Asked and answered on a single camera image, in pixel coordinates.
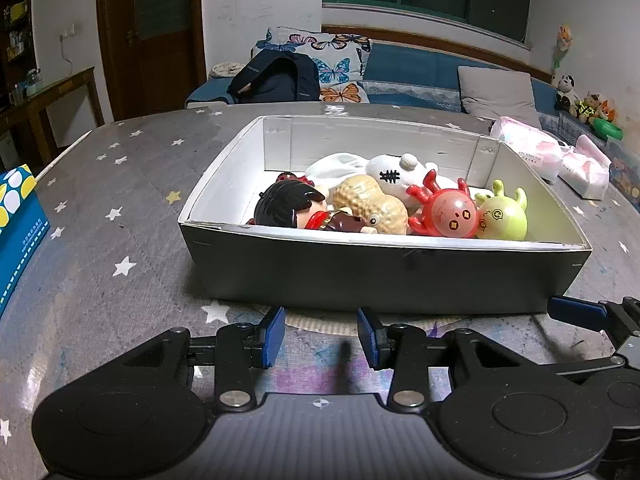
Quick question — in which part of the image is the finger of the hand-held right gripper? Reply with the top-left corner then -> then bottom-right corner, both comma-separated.
547,296 -> 640,348
540,352 -> 632,377

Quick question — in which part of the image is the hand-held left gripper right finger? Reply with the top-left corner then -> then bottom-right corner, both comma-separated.
356,306 -> 522,410

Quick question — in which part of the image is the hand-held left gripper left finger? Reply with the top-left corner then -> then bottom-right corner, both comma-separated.
122,306 -> 287,411

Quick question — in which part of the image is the grey cardboard box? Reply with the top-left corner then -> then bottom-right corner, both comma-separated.
178,115 -> 592,315

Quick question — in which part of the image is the green round horned toy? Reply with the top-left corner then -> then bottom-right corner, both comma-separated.
474,180 -> 529,242

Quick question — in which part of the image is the black-haired doll figure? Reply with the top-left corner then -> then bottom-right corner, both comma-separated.
253,171 -> 373,236

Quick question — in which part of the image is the beige peanut toy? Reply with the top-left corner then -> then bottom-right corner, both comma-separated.
332,175 -> 409,236

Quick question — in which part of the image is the red round horned toy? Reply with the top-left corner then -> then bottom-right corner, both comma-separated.
406,170 -> 478,239

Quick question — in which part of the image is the pink white tissue pack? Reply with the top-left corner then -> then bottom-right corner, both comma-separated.
490,116 -> 568,182
557,134 -> 612,202

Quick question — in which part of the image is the clear bin of toys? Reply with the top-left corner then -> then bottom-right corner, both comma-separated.
607,137 -> 640,211

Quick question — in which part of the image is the white plush rabbit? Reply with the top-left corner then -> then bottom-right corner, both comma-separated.
305,151 -> 441,211

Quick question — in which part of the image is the panda plush toy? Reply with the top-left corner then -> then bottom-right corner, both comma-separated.
551,72 -> 581,113

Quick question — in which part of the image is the grey pillow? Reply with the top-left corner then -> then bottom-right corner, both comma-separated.
457,66 -> 542,128

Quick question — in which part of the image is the black backpack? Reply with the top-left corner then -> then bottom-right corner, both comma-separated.
227,50 -> 321,105

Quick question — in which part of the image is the blue dotted tissue box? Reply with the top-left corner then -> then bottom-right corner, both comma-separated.
0,164 -> 51,311

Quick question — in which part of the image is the cream knitted cloth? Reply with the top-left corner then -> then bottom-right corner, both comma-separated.
209,61 -> 246,79

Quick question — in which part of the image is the butterfly print pillow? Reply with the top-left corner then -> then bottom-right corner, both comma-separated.
256,27 -> 373,105

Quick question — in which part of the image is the brown wooden door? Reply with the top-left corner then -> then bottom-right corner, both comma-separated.
96,0 -> 207,123

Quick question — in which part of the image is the wooden side desk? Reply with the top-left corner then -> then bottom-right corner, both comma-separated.
0,66 -> 105,161

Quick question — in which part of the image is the green plastic ring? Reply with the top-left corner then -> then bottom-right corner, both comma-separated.
590,116 -> 625,141

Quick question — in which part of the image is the flower wall toy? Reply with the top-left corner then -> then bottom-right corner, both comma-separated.
552,23 -> 573,68

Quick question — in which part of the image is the wall shelf with items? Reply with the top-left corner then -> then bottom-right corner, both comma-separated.
0,0 -> 36,106

